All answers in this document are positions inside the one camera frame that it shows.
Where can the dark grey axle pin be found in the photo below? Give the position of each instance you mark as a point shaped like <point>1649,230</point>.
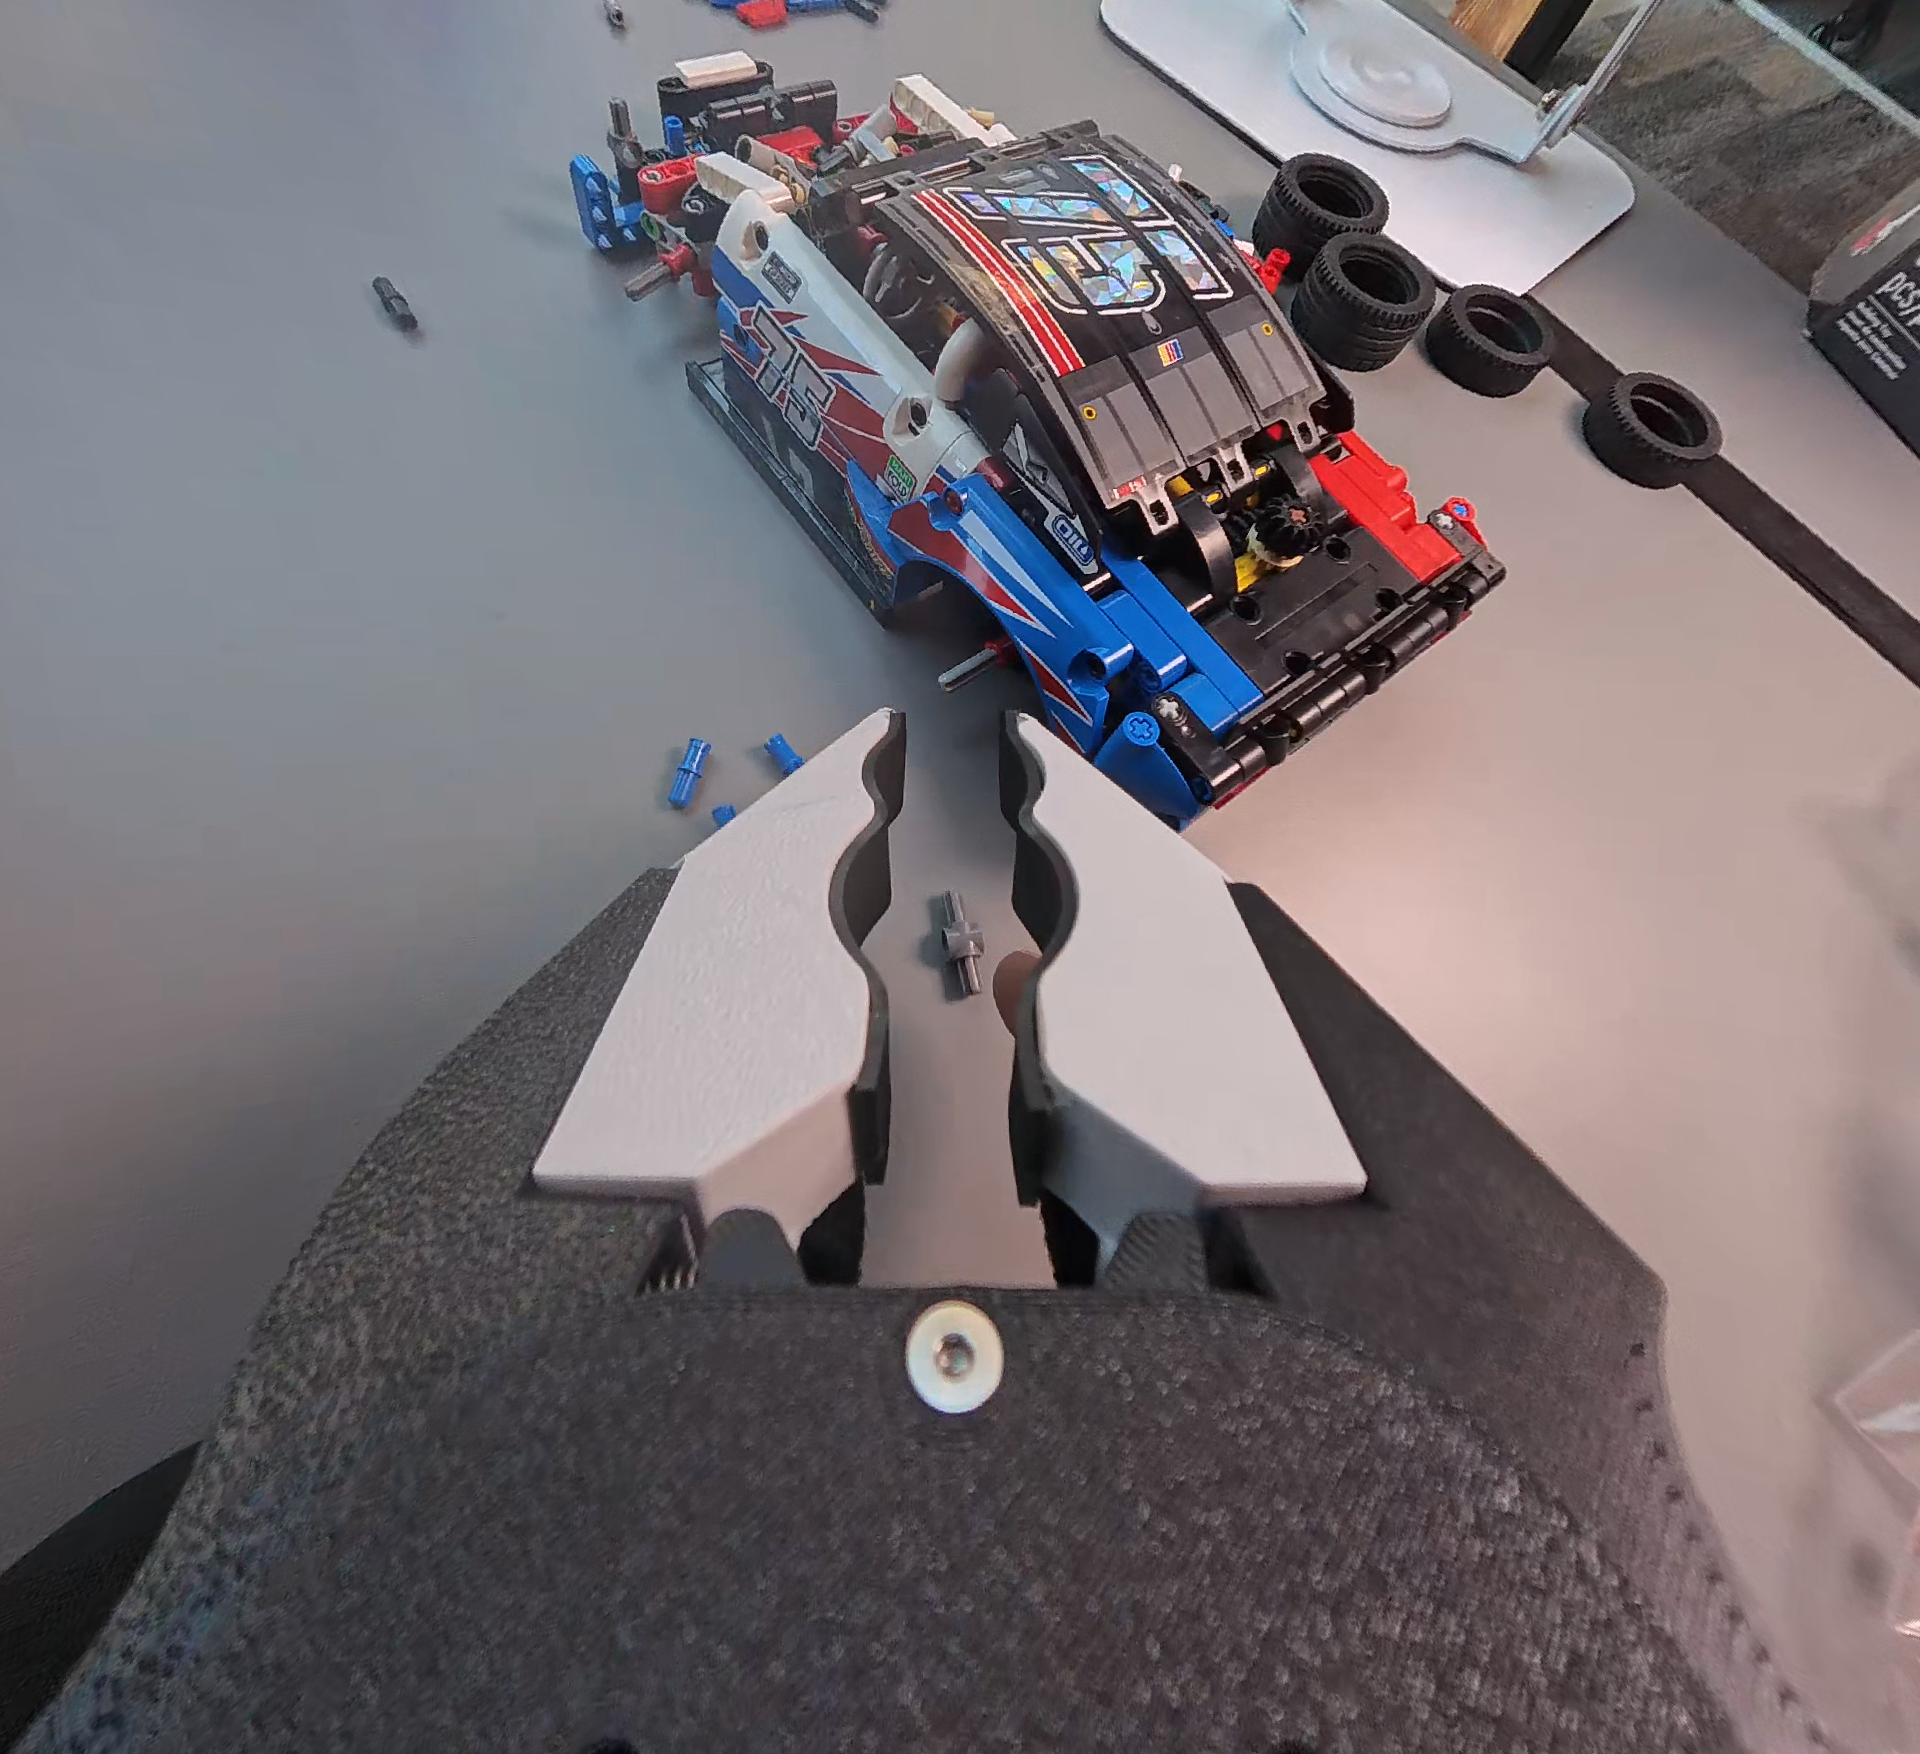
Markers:
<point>953,944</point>

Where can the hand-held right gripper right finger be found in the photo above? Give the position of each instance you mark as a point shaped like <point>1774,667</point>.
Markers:
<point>1201,1034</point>

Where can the clear plastic bag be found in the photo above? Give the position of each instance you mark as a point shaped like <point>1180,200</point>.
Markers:
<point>1882,1423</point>

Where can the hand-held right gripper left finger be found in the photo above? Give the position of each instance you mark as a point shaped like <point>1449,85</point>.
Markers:
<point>705,1034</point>

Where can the grey desk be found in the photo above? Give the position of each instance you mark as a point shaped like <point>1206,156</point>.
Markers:
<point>225,586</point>

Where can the white monitor stand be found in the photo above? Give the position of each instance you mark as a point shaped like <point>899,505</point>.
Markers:
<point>1201,29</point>

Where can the black product box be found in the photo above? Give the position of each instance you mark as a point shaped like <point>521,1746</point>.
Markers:
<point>1876,316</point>

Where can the black connector pin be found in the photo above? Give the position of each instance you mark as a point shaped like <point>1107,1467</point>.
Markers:
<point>395,302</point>

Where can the toy race car model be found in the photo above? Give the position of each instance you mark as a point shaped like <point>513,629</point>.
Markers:
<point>1020,554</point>

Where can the black rubber tyre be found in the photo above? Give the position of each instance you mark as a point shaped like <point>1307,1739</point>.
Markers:
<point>1606,443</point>
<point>1327,316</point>
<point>1289,217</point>
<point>1449,352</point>

